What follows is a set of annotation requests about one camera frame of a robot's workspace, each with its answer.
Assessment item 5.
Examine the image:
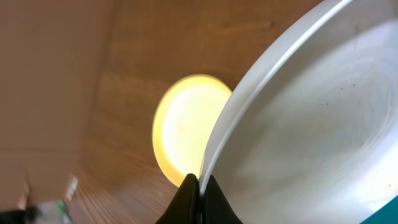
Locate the brown cardboard backdrop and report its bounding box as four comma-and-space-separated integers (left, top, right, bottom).
0, 0, 119, 212

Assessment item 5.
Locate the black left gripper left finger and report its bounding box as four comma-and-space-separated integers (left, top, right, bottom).
155, 174, 199, 224

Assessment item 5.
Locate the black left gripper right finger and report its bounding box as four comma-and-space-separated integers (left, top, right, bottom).
201, 175, 243, 224

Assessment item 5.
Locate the white plate with ketchup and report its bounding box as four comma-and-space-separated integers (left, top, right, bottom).
199, 0, 397, 223

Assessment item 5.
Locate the teal plastic tray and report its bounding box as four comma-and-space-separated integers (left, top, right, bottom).
361, 197, 398, 224

